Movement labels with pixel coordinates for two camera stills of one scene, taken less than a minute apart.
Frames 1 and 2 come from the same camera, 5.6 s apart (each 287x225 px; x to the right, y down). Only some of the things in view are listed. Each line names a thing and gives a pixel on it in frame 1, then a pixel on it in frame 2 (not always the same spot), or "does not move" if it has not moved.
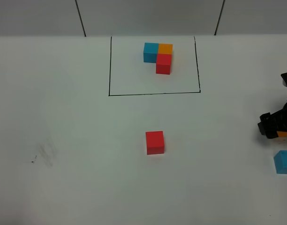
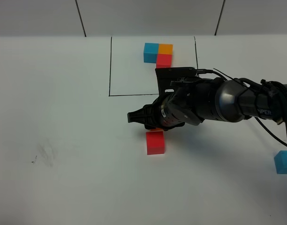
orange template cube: x=165 y=48 does not move
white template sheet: x=129 y=75 does not move
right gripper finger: x=281 y=121 -> x=184 y=105
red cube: x=154 y=140 does not move
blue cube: x=283 y=161 does not move
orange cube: x=283 y=134 -> x=156 y=129
